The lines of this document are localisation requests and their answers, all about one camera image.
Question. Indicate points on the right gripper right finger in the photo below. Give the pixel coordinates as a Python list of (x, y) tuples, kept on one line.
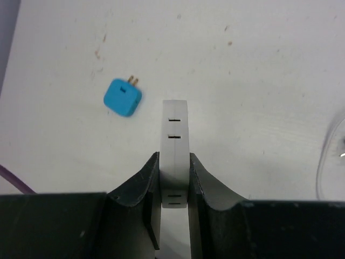
[(216, 221)]

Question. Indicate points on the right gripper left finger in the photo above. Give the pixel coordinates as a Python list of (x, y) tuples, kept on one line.
[(132, 215)]

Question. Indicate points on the blue plug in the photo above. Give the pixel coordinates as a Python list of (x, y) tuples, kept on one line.
[(122, 96)]

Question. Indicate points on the white multi-outlet adapter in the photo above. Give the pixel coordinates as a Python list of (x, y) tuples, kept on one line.
[(174, 161)]

